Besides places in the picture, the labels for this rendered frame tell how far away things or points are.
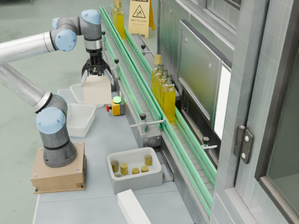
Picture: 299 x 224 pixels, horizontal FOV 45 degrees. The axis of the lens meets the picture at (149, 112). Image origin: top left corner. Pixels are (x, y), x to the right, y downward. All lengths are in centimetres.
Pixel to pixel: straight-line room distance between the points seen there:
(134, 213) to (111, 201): 16
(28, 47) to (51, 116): 32
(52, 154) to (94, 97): 31
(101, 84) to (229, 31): 61
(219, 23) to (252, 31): 95
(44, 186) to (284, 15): 134
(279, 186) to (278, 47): 20
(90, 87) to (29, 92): 26
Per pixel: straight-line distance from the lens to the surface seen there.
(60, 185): 163
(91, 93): 160
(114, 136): 192
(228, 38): 141
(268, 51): 52
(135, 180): 158
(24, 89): 162
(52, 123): 152
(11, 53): 142
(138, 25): 509
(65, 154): 161
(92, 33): 150
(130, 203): 149
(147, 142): 170
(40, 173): 163
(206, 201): 137
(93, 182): 167
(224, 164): 66
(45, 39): 139
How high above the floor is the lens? 192
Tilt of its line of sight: 34 degrees down
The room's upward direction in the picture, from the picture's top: straight up
